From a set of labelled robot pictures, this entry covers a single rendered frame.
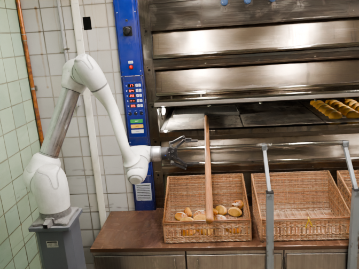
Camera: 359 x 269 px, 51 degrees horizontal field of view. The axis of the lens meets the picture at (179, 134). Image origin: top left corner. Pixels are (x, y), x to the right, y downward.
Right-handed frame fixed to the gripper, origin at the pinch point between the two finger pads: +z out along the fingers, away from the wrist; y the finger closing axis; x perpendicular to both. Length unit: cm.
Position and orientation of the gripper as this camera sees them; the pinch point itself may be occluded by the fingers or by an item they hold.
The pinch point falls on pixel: (196, 151)
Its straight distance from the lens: 214.4
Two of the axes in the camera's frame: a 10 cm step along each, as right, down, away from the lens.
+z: 10.0, -0.5, -0.8
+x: -0.6, 2.6, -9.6
